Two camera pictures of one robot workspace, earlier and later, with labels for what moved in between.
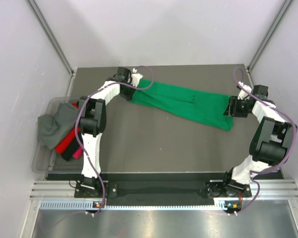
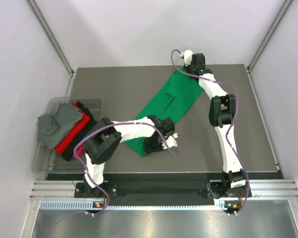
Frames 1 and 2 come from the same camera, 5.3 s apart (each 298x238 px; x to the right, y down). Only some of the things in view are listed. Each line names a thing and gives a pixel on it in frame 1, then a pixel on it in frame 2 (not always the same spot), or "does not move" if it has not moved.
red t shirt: x=61 y=146 does not move
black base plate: x=197 y=189 does not move
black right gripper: x=233 y=103 → x=186 y=67
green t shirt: x=201 y=108 → x=172 y=100
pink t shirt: x=78 y=152 does not move
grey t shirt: x=51 y=128 does not move
